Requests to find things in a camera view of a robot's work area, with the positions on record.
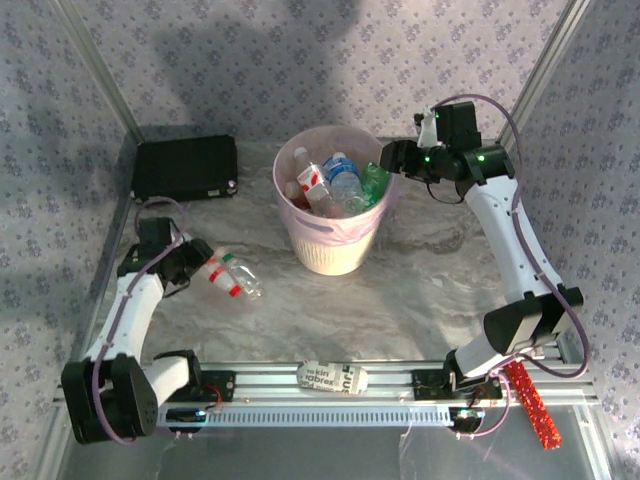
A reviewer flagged grey slotted cable duct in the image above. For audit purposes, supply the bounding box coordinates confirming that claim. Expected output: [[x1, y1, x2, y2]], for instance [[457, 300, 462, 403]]
[[154, 405, 454, 427]]

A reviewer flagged black ribbed carrying case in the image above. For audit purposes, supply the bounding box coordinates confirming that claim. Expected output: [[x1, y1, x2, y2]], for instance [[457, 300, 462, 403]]
[[130, 133, 240, 203]]

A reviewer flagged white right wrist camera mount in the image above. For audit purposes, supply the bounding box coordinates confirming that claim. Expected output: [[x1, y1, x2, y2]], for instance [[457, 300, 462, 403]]
[[413, 105, 439, 149]]

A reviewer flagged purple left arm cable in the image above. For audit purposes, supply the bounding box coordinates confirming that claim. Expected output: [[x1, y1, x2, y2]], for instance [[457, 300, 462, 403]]
[[92, 197, 221, 446]]

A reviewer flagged aluminium frame post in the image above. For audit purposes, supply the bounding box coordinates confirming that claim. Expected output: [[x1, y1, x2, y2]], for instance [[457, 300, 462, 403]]
[[497, 0, 594, 149], [52, 0, 147, 146]]

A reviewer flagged white cap red-white label bottle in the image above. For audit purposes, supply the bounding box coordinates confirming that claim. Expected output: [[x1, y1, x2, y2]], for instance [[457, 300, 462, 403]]
[[292, 146, 337, 217]]

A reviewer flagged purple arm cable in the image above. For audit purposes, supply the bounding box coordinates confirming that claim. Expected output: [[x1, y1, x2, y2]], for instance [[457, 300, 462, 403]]
[[434, 93, 594, 441], [92, 197, 221, 446]]

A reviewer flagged small black circuit board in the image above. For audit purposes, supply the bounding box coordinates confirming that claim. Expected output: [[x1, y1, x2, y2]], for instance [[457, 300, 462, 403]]
[[448, 406, 487, 432], [166, 407, 209, 434]]

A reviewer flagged blue label clear bottle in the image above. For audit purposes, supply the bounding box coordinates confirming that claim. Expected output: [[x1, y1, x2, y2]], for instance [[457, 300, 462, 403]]
[[322, 151, 367, 214]]

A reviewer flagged red glitter strip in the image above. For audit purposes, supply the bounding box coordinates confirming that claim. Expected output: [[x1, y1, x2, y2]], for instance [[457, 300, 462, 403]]
[[505, 360, 564, 451]]

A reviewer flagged newsprint wrapped roll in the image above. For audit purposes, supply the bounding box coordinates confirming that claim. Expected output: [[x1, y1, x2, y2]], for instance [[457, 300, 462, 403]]
[[296, 360, 370, 396]]

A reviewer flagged reddish brown plastic bottle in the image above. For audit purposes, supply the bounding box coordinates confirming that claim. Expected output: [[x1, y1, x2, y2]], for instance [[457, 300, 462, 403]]
[[283, 179, 307, 207]]

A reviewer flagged cream plastic waste bin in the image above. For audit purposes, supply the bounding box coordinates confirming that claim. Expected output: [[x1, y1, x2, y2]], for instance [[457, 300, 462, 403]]
[[272, 124, 400, 277]]

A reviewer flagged green cap clear bottle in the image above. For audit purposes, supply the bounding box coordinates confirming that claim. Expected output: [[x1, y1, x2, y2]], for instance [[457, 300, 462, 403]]
[[225, 252, 264, 302]]

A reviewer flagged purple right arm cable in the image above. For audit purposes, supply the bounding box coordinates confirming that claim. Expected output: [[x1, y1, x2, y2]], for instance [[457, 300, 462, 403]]
[[434, 93, 594, 441]]

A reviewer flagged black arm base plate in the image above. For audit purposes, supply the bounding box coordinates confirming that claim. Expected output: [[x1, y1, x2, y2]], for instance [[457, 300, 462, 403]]
[[412, 368, 504, 401], [192, 369, 237, 403]]

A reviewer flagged green plastic bottle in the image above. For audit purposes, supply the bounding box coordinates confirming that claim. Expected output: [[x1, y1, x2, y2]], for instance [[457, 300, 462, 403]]
[[358, 161, 395, 207]]

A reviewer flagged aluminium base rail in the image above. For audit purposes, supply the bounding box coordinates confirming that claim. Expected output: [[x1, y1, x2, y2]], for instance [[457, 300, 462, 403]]
[[57, 359, 601, 407]]

